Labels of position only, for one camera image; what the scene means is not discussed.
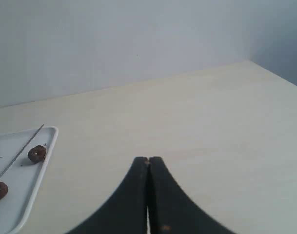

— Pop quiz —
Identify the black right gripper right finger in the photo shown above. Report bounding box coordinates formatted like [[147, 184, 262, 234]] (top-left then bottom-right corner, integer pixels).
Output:
[[148, 157, 233, 234]]

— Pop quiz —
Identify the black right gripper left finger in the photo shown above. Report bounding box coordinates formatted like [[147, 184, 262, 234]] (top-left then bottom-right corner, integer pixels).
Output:
[[69, 157, 149, 234]]

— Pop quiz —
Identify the thin metal skewer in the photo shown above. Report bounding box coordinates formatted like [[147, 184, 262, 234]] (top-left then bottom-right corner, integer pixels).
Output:
[[0, 124, 44, 178]]

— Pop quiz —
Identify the white rectangular plastic tray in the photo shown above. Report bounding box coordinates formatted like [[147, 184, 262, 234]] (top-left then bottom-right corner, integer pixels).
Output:
[[0, 126, 59, 234]]

